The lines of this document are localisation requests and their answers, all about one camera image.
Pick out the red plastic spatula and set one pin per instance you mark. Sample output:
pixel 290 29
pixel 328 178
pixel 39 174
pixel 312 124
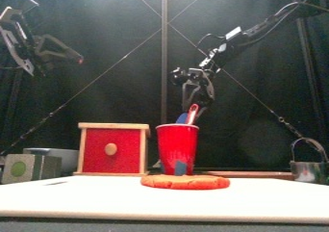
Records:
pixel 193 112

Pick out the block with green circle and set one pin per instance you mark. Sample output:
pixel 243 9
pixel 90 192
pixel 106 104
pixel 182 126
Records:
pixel 19 169

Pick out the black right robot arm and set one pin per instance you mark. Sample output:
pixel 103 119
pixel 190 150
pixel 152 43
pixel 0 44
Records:
pixel 257 27

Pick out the wooden box with red front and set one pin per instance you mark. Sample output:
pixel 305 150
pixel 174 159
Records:
pixel 111 159

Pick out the red plastic cup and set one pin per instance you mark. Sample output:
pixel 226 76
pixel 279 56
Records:
pixel 171 146

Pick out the white cutting board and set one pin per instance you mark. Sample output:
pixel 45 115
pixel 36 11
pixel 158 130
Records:
pixel 107 200

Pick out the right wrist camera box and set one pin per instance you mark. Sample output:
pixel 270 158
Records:
pixel 179 76

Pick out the thin vertical frame rod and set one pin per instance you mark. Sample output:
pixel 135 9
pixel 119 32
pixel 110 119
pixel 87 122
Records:
pixel 163 49

